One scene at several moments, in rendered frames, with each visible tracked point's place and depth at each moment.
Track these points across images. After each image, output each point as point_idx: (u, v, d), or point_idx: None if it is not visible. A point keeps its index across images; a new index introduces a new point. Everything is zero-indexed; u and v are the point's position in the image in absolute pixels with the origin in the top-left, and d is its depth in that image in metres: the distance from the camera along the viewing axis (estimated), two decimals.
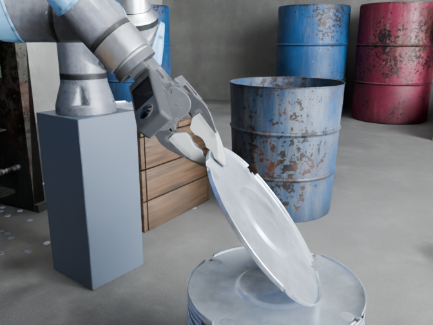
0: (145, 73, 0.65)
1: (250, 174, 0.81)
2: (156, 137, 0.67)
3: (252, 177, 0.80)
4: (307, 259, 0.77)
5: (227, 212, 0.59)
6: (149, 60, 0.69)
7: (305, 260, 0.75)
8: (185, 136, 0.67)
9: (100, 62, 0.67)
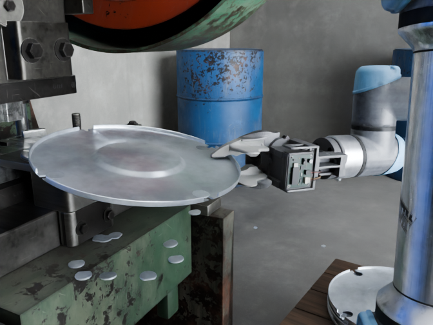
0: None
1: (204, 194, 0.54)
2: (263, 184, 0.73)
3: (200, 193, 0.54)
4: (54, 178, 0.52)
5: (165, 135, 0.74)
6: (331, 152, 0.72)
7: (60, 173, 0.54)
8: (249, 166, 0.71)
9: None
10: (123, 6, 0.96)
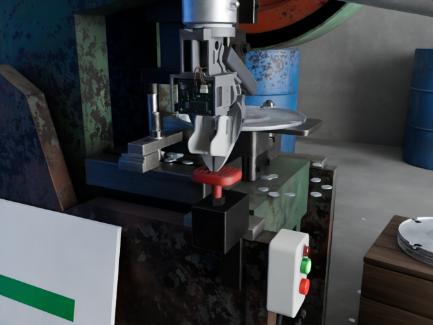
0: None
1: (297, 122, 0.95)
2: (244, 107, 0.64)
3: (294, 122, 0.95)
4: None
5: None
6: None
7: None
8: None
9: (236, 3, 0.58)
10: None
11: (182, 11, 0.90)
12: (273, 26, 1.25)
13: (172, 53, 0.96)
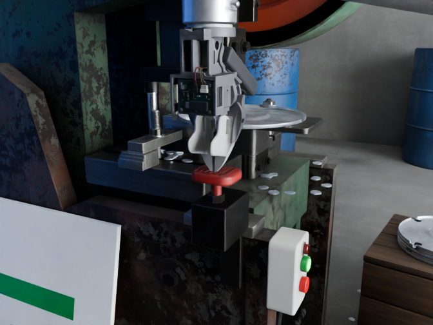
0: None
1: (261, 108, 1.12)
2: (244, 107, 0.64)
3: (262, 108, 1.11)
4: (298, 120, 0.95)
5: (184, 117, 0.99)
6: None
7: (290, 120, 0.95)
8: None
9: (236, 3, 0.58)
10: None
11: (182, 9, 0.90)
12: None
13: (172, 51, 0.96)
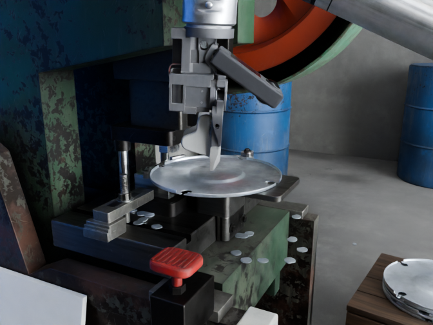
0: (225, 48, 0.63)
1: (165, 166, 1.02)
2: (223, 113, 0.61)
3: (167, 166, 1.02)
4: (236, 159, 1.08)
5: (223, 194, 0.84)
6: None
7: (238, 161, 1.07)
8: None
9: (212, 4, 0.56)
10: None
11: (150, 70, 0.86)
12: None
13: (142, 110, 0.92)
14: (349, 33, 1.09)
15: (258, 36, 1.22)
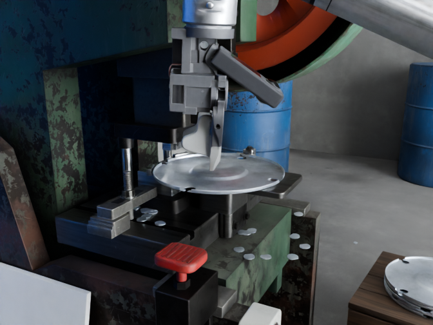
0: (225, 48, 0.63)
1: None
2: (223, 113, 0.61)
3: None
4: (166, 165, 1.02)
5: (276, 169, 0.99)
6: None
7: (174, 164, 1.03)
8: None
9: (213, 4, 0.56)
10: None
11: (154, 68, 0.87)
12: None
13: (145, 108, 0.93)
14: (351, 31, 1.09)
15: (260, 34, 1.23)
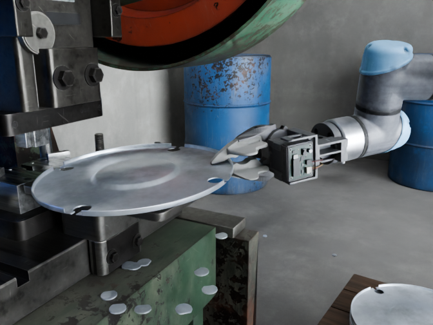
0: None
1: None
2: (265, 176, 0.73)
3: None
4: None
5: (221, 162, 0.67)
6: (331, 137, 0.71)
7: None
8: (250, 158, 0.71)
9: None
10: None
11: None
12: None
13: None
14: None
15: None
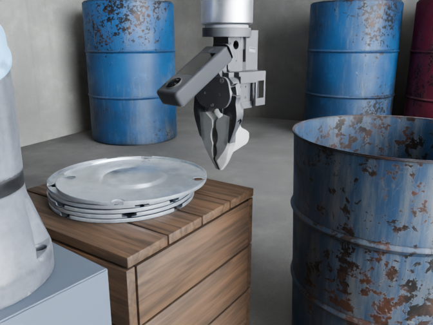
0: (218, 48, 0.62)
1: None
2: (194, 102, 0.68)
3: None
4: None
5: (162, 197, 0.76)
6: (245, 37, 0.65)
7: None
8: (210, 122, 0.66)
9: None
10: None
11: None
12: None
13: None
14: None
15: None
